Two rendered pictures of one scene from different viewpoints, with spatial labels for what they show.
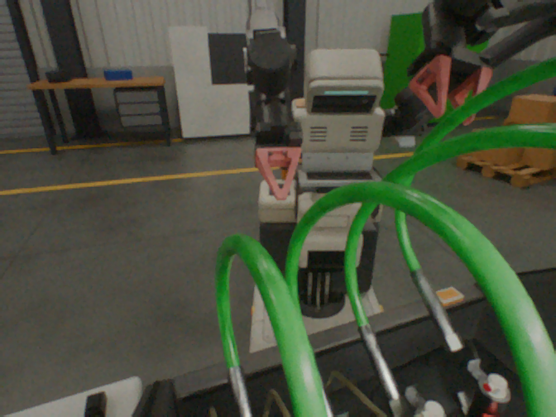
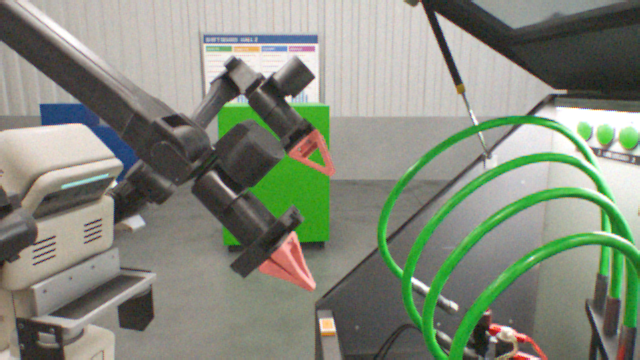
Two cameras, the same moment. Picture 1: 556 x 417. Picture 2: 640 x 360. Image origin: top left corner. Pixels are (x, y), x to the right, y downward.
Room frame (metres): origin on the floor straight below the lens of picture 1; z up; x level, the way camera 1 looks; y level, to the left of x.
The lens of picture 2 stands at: (0.29, 0.53, 1.47)
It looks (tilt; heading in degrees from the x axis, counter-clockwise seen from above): 12 degrees down; 287
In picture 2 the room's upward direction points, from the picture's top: straight up
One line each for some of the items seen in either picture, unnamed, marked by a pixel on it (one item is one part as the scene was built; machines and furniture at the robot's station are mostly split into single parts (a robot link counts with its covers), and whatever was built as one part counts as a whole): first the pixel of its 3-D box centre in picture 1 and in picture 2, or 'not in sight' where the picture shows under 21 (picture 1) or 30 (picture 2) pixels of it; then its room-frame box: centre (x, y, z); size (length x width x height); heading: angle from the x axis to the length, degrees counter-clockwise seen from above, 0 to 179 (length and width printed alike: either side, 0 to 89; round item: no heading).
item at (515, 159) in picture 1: (527, 135); not in sight; (3.96, -2.85, 0.39); 1.20 x 0.85 x 0.79; 118
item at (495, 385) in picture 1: (492, 390); not in sight; (0.23, -0.21, 1.10); 0.02 x 0.02 x 0.03
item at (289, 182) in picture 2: not in sight; (274, 172); (1.96, -3.45, 0.65); 0.95 x 0.86 x 1.30; 24
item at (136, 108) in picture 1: (108, 108); not in sight; (4.99, 2.43, 0.51); 1.60 x 0.70 x 1.03; 106
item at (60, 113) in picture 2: not in sight; (96, 146); (5.22, -4.71, 0.61); 1.26 x 0.48 x 1.22; 16
